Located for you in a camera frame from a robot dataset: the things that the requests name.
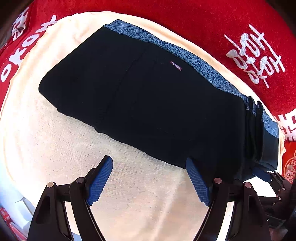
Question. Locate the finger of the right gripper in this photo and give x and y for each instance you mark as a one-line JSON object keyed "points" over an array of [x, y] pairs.
{"points": [[265, 176]]}

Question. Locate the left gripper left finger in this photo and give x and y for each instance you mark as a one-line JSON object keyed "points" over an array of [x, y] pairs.
{"points": [[50, 220]]}

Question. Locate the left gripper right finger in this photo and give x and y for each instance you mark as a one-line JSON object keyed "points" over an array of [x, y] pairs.
{"points": [[235, 211]]}

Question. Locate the black pants with patterned waistband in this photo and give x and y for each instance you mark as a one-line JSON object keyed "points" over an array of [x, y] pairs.
{"points": [[164, 101]]}

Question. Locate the dark red patterned pillow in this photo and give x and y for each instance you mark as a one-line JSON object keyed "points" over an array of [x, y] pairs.
{"points": [[289, 161]]}

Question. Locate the red blanket with white characters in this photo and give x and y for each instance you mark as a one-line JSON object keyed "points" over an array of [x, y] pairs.
{"points": [[249, 37]]}

